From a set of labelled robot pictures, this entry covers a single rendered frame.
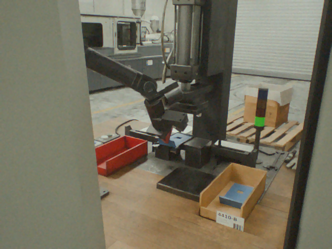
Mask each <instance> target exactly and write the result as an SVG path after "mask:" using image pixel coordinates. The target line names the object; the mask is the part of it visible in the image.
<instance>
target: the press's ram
mask: <svg viewBox="0 0 332 249"><path fill-rule="evenodd" d="M179 82H180V83H181V87H180V88H181V90H182V92H183V94H184V98H183V99H182V100H180V101H178V102H176V103H175V104H173V105H171V106H169V108H170V109H171V110H173V111H176V112H182V113H187V114H191V115H197V116H198V117H200V116H201V114H202V113H203V112H205V111H206V110H207V109H208V100H201V99H200V97H199V95H202V94H205V93H208V92H211V91H213V90H215V83H203V82H196V83H192V84H191V83H189V81H187V80H183V79H179ZM163 105H164V103H163ZM164 107H168V106H165V105H164Z"/></svg>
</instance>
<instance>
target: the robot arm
mask: <svg viewBox="0 0 332 249"><path fill-rule="evenodd" d="M83 47H84V57H85V61H86V68H88V69H90V70H93V71H95V72H97V73H99V74H101V75H104V76H106V77H108V78H111V79H113V80H114V81H116V82H119V83H121V84H123V85H126V86H128V87H130V88H131V89H133V90H134V91H136V92H139V93H140V94H141V95H142V96H143V97H144V98H145V100H144V105H145V108H146V110H147V112H148V115H149V117H150V121H151V124H150V126H149V127H148V129H146V133H147V135H156V136H157V137H159V139H161V140H162V141H164V142H165V143H166V144H168V141H169V139H170V137H171V134H172V131H173V129H176V130H177V131H179V132H183V131H184V130H185V128H187V126H188V124H187V123H188V121H189V118H188V115H187V113H182V112H176V111H173V110H171V109H170V108H169V106H171V105H173V104H175V103H176V102H178V101H180V100H182V99H183V98H184V94H183V92H182V90H181V88H180V86H179V84H178V83H177V82H176V81H173V80H170V81H168V82H166V83H164V84H162V85H159V86H158V84H157V82H156V81H155V80H154V79H153V78H151V77H149V76H147V75H145V74H142V73H139V72H138V71H136V70H134V69H132V68H130V67H128V66H126V65H123V64H122V63H120V62H118V61H115V60H113V59H111V58H109V57H107V56H106V55H104V54H102V53H99V52H97V51H95V50H93V49H92V48H90V47H88V45H86V44H83ZM163 103H164V105H165V106H168V107H164V105H163ZM165 139H166V140H165ZM99 191H100V196H101V199H102V198H104V197H105V196H107V195H109V190H107V189H106V188H103V187H101V186H99Z"/></svg>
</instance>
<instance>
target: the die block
mask: <svg viewBox="0 0 332 249"><path fill-rule="evenodd" d="M210 146H211V144H209V145H208V146H206V147H205V148H204V149H202V151H199V150H197V149H192V148H188V147H183V149H182V150H183V151H185V160H184V165H185V166H189V167H193V168H197V169H200V168H202V167H203V166H204V165H205V164H206V163H207V162H209V161H210V157H211V152H210ZM171 148H173V147H171V146H166V145H164V146H162V147H160V148H158V149H155V157H157V158H158V159H162V160H166V161H169V160H171V159H173V157H175V156H176V155H178V154H180V153H181V151H179V152H178V153H177V154H176V155H175V153H173V152H170V149H171Z"/></svg>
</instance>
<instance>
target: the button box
mask: <svg viewBox="0 0 332 249"><path fill-rule="evenodd" d="M130 121H133V120H129V121H126V122H124V123H122V124H120V125H118V126H117V128H115V133H116V134H113V133H112V134H113V136H111V137H108V138H101V136H100V137H98V138H95V139H94V140H95V141H99V142H102V143H103V144H106V143H109V142H110V141H112V140H114V139H117V138H120V134H119V133H118V132H117V129H118V128H119V127H120V126H121V125H123V124H125V123H128V122H130ZM135 121H138V120H135Z"/></svg>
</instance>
